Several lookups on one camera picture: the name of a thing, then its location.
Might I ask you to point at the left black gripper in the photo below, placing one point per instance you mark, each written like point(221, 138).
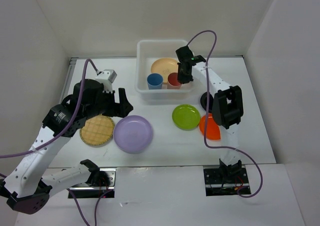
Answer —
point(121, 110)

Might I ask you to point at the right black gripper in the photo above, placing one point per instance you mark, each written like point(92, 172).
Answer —
point(181, 79)

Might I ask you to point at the beige plastic plate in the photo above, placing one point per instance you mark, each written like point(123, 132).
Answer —
point(164, 66)

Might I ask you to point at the pink plastic cup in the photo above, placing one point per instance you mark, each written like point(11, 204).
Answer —
point(172, 81)

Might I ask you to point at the blue plastic cup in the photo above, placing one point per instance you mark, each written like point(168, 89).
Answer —
point(155, 81)

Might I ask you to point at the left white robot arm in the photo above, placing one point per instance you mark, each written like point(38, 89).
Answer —
point(27, 189)

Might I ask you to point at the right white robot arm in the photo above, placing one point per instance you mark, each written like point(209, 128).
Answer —
point(227, 105)

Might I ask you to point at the clear plastic bin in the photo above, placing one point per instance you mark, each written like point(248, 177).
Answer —
point(148, 51)

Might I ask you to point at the purple plastic plate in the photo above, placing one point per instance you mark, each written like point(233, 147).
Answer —
point(133, 134)

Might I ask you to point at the round bamboo tray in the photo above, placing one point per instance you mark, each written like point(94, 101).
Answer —
point(97, 131)

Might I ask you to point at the black plastic plate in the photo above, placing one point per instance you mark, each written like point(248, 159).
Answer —
point(203, 102)

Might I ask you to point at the green plastic plate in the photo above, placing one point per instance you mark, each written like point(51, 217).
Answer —
point(186, 117)

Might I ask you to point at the orange plastic plate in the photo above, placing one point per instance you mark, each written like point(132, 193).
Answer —
point(213, 131)

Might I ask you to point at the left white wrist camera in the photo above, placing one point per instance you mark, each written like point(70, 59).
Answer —
point(107, 77)

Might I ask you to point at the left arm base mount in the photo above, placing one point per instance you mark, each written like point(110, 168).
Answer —
point(105, 182)

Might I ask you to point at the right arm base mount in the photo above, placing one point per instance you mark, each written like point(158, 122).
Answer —
point(226, 180)

